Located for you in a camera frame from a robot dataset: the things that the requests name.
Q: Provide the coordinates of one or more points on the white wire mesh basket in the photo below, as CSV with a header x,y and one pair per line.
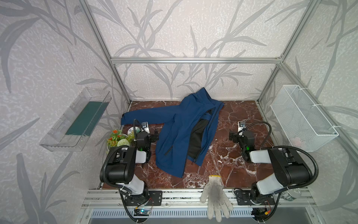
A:
x,y
300,117

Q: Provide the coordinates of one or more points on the silver metal can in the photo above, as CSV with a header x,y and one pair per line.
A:
x,y
291,194

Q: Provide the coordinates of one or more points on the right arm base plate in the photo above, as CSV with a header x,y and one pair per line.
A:
x,y
248,197

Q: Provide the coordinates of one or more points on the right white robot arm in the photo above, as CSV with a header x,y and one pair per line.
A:
x,y
293,168

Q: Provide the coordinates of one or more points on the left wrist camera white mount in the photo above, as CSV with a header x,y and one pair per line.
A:
x,y
145,127

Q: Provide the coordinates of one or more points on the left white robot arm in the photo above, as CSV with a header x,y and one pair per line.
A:
x,y
118,171

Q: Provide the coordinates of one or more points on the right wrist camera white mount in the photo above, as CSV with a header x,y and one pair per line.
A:
x,y
241,127

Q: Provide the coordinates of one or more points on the clear plastic wall shelf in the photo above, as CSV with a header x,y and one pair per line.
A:
x,y
74,128

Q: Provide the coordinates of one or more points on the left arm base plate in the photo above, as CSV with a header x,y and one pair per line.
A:
x,y
152,197

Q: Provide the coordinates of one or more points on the pink object in basket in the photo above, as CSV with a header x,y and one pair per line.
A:
x,y
297,142

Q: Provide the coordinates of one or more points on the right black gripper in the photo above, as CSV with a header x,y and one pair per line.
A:
x,y
235,136

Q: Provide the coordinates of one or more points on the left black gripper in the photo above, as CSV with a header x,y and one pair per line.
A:
x,y
152,135

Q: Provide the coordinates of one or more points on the blue zip-up jacket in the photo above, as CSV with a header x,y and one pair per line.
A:
x,y
187,132

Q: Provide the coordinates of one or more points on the grey knitted work glove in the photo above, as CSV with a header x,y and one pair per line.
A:
x,y
218,202

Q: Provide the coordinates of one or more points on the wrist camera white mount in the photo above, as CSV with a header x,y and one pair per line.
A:
x,y
145,127
241,127

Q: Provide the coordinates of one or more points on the potted artificial flower plant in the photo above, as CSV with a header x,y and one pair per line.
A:
x,y
117,138

